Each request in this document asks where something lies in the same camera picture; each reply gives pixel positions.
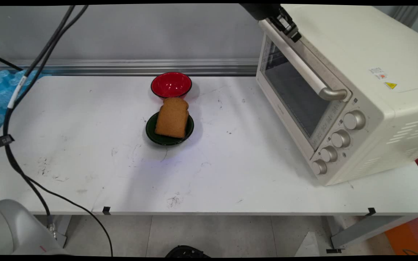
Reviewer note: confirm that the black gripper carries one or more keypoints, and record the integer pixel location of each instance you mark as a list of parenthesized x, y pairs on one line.
[(259, 11)]

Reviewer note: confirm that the brown toast bread slice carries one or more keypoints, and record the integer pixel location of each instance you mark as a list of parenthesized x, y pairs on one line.
[(172, 117)]

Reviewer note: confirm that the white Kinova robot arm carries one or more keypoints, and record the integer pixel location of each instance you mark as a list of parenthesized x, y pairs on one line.
[(16, 228)]

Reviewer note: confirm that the yellow warning sticker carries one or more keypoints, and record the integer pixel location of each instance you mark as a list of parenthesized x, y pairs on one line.
[(383, 77)]

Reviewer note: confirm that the cream toaster oven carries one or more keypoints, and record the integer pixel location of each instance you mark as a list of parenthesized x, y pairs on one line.
[(376, 90)]

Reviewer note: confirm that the large silver oven knob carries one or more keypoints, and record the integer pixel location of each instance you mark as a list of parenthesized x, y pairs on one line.
[(354, 120)]

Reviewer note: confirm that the red bowl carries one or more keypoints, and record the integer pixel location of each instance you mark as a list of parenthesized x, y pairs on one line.
[(171, 84)]

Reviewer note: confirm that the dark green plate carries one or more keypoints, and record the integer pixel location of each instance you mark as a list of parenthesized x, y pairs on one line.
[(152, 136)]

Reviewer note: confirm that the black tape marker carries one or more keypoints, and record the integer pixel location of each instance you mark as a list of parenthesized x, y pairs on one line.
[(372, 211), (106, 209)]

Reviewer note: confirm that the grey table leg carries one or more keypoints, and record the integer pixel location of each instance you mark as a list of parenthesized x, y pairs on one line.
[(368, 228)]

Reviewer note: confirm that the orange floor mat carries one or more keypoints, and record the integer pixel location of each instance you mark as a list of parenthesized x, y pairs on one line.
[(408, 235)]

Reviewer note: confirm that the black round floor object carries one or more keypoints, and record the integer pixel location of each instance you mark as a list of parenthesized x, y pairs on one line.
[(187, 252)]

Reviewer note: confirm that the blue bubble wrap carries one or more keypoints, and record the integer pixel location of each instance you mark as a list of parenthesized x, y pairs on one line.
[(4, 87)]

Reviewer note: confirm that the aluminium rail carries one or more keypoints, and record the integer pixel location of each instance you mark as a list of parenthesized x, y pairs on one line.
[(122, 67)]

